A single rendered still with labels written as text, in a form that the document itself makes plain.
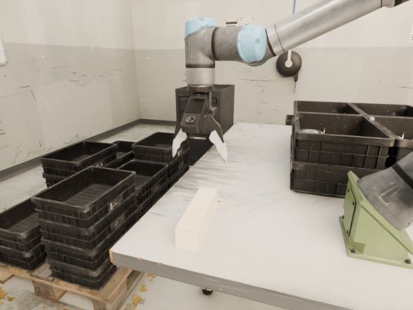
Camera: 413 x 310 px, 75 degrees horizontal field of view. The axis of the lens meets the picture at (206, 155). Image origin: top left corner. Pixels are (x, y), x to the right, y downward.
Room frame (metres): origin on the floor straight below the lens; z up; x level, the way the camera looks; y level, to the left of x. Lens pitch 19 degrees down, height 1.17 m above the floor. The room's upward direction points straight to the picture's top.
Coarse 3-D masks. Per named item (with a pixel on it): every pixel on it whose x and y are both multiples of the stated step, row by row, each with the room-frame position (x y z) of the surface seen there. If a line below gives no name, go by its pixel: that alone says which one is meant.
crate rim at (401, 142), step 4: (368, 116) 1.16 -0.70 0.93; (372, 116) 1.17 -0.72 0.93; (376, 116) 1.16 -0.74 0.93; (380, 116) 1.16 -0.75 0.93; (384, 116) 1.16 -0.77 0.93; (380, 124) 1.01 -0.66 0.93; (384, 128) 0.95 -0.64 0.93; (388, 132) 0.89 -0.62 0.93; (392, 132) 0.89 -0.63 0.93; (396, 136) 0.85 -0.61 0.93; (396, 140) 0.82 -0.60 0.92; (400, 140) 0.81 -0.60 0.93; (404, 140) 0.80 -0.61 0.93; (408, 140) 0.80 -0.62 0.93; (412, 140) 0.80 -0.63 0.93; (396, 144) 0.81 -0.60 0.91; (400, 144) 0.80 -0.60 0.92; (404, 144) 0.80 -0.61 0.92; (408, 144) 0.80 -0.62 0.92; (412, 144) 0.79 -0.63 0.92
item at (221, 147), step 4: (212, 132) 0.68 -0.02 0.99; (216, 132) 0.68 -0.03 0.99; (212, 136) 0.68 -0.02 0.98; (216, 136) 0.68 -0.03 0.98; (212, 140) 0.68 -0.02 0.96; (216, 140) 0.68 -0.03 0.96; (220, 140) 0.68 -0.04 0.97; (224, 140) 0.72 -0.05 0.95; (216, 144) 0.68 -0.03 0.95; (220, 144) 0.68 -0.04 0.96; (224, 144) 0.68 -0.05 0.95; (216, 148) 0.68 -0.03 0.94; (220, 148) 0.68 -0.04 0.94; (224, 148) 0.68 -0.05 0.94; (220, 152) 0.68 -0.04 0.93; (224, 152) 0.68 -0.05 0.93; (224, 156) 0.68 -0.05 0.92; (224, 160) 0.68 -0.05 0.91
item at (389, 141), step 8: (296, 112) 1.26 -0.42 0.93; (296, 120) 1.09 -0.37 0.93; (368, 120) 1.09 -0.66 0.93; (296, 128) 0.96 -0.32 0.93; (376, 128) 0.97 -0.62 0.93; (296, 136) 0.90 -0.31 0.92; (304, 136) 0.88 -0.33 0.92; (312, 136) 0.88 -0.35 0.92; (320, 136) 0.87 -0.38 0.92; (328, 136) 0.86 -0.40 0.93; (336, 136) 0.85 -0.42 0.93; (344, 136) 0.85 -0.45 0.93; (352, 136) 0.85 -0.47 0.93; (360, 136) 0.85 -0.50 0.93; (392, 136) 0.85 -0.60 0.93; (360, 144) 0.83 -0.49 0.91; (368, 144) 0.83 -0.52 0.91; (376, 144) 0.82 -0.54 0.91; (384, 144) 0.81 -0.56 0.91; (392, 144) 0.81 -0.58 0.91
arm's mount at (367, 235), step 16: (352, 176) 0.68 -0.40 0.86; (352, 192) 0.65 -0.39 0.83; (352, 208) 0.61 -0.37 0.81; (368, 208) 0.55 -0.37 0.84; (352, 224) 0.59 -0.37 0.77; (368, 224) 0.55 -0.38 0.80; (384, 224) 0.53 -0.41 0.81; (352, 240) 0.58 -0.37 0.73; (368, 240) 0.55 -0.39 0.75; (384, 240) 0.54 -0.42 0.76; (400, 240) 0.52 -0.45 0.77; (352, 256) 0.55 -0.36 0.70; (368, 256) 0.54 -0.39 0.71; (384, 256) 0.53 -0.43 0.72; (400, 256) 0.52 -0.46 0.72
